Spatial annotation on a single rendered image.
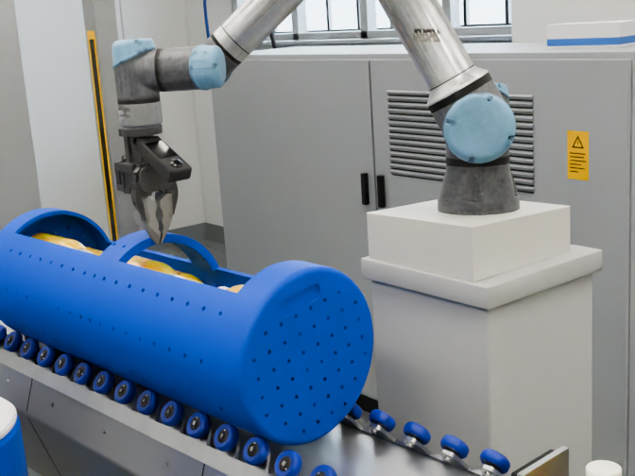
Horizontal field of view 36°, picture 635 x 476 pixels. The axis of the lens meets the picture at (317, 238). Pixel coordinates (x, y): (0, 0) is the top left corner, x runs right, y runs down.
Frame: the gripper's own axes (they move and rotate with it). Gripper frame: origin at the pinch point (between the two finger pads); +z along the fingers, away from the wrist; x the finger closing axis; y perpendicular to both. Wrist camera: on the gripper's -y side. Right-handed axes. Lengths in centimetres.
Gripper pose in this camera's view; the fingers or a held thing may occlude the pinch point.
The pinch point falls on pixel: (160, 237)
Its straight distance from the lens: 177.8
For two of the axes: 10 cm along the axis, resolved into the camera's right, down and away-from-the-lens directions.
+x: -7.3, 2.0, -6.5
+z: 0.7, 9.7, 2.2
